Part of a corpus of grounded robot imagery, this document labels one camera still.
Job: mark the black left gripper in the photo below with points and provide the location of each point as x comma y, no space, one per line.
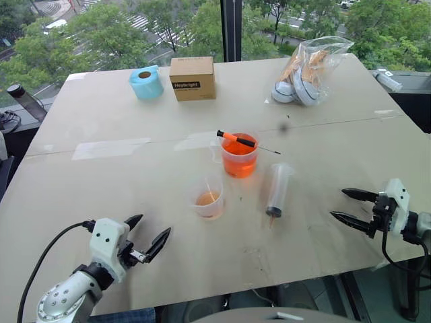
132,253

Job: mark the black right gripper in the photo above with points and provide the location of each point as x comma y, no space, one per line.
382,215

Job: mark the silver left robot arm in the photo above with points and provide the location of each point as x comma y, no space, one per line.
64,297

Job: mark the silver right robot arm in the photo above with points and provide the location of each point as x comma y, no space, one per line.
421,227

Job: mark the small clear plastic cup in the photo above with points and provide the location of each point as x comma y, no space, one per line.
209,201

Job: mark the clear plastic syringe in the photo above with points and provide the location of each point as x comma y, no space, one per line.
277,191

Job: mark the beaker with orange liquid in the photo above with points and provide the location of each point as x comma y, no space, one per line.
239,156

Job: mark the dark cylindrical bottle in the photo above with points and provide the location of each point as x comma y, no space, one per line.
27,101

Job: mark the orange black screwdriver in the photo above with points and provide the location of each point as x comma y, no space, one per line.
239,139

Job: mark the clear plastic bag with items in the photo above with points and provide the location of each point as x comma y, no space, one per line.
304,75

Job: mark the light blue tape roll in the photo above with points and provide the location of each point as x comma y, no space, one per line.
146,82

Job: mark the brown cardboard box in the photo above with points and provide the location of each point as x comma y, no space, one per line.
192,79

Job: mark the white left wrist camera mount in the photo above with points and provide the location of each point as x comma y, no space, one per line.
107,243

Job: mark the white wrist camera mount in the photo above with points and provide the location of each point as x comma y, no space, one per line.
399,205
107,243

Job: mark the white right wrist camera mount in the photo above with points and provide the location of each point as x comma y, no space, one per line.
399,205

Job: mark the black window frame post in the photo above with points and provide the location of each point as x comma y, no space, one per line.
231,30

